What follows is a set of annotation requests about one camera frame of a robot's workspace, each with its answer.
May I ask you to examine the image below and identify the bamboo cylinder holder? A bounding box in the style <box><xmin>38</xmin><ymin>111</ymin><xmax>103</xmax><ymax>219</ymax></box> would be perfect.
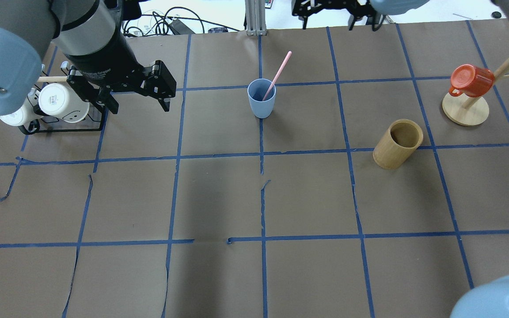
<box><xmin>373</xmin><ymin>119</ymin><xmax>424</xmax><ymax>170</ymax></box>

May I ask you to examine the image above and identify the white mug smiley face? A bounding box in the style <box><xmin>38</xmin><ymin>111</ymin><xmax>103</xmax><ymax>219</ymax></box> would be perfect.
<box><xmin>38</xmin><ymin>83</ymin><xmax>90</xmax><ymax>123</ymax></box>

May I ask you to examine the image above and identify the aluminium frame post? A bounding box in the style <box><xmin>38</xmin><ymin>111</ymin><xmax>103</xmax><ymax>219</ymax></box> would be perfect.
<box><xmin>245</xmin><ymin>0</ymin><xmax>267</xmax><ymax>36</ymax></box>

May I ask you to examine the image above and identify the black wire mug rack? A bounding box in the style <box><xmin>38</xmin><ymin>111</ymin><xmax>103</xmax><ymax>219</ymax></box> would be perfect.
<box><xmin>17</xmin><ymin>61</ymin><xmax>107</xmax><ymax>135</ymax></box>

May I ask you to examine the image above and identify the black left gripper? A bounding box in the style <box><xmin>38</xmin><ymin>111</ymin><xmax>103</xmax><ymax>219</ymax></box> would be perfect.
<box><xmin>65</xmin><ymin>29</ymin><xmax>177</xmax><ymax>115</ymax></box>

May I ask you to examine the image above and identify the white mug outer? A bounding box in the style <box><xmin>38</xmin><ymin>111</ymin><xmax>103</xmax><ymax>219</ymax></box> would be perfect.
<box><xmin>0</xmin><ymin>88</ymin><xmax>44</xmax><ymax>127</ymax></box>

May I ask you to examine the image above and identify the pink chopstick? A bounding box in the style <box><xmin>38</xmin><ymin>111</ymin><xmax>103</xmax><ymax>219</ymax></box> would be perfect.
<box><xmin>262</xmin><ymin>51</ymin><xmax>292</xmax><ymax>101</ymax></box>

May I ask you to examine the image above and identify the black cables bundle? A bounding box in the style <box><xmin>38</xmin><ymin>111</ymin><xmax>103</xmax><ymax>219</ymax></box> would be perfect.
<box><xmin>121</xmin><ymin>0</ymin><xmax>242</xmax><ymax>38</ymax></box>

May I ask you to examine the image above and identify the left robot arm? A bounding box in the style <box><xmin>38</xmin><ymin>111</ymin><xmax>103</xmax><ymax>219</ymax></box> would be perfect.
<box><xmin>0</xmin><ymin>0</ymin><xmax>177</xmax><ymax>115</ymax></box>

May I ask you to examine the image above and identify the red mug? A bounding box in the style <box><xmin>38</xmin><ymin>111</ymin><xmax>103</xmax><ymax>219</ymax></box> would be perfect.
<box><xmin>448</xmin><ymin>64</ymin><xmax>495</xmax><ymax>98</ymax></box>

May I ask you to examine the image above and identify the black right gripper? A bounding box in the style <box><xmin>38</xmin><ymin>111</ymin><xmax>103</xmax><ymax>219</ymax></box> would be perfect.
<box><xmin>292</xmin><ymin>0</ymin><xmax>385</xmax><ymax>31</ymax></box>

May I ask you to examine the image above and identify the blue plastic cup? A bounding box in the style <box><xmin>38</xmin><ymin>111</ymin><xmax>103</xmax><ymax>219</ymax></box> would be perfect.
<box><xmin>247</xmin><ymin>78</ymin><xmax>277</xmax><ymax>119</ymax></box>

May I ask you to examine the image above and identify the wooden mug tree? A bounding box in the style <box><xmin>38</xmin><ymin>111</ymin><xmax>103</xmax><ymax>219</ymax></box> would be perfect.
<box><xmin>441</xmin><ymin>57</ymin><xmax>509</xmax><ymax>127</ymax></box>

